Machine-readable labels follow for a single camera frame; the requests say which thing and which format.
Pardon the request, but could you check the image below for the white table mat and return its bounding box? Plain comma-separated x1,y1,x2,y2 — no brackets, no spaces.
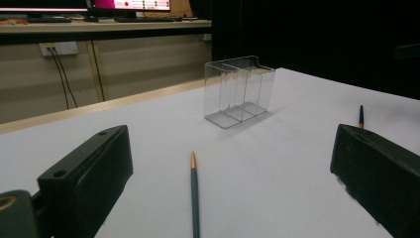
0,67,420,238

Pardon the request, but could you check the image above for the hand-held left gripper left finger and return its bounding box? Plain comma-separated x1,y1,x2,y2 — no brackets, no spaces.
37,124,135,238

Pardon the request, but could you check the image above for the dark computer monitor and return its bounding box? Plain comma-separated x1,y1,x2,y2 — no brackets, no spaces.
0,0,91,15

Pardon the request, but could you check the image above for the beige desk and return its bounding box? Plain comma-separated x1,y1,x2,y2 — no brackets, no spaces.
0,19,213,46

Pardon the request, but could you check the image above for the clear acrylic pen holder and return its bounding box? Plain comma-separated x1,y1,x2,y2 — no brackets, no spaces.
203,55,276,130

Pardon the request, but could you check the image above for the black curtain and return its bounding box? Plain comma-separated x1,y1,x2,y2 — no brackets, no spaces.
211,0,420,101

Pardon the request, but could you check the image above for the black power cable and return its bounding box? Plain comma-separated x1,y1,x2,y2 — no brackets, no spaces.
52,47,79,109
49,47,70,111

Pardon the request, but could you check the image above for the computer monitor with pink screen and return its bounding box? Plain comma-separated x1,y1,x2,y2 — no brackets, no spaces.
89,0,172,20

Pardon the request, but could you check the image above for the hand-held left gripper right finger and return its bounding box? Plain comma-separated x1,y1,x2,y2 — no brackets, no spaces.
329,123,420,238

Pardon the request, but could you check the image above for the orange object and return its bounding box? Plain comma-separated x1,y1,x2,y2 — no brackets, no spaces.
0,18,30,26

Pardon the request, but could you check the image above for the white wall power socket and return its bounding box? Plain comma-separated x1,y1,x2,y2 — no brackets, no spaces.
39,41,79,58

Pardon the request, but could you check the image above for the black keyboard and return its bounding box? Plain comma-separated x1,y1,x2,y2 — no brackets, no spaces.
113,16,183,24
27,16,73,24

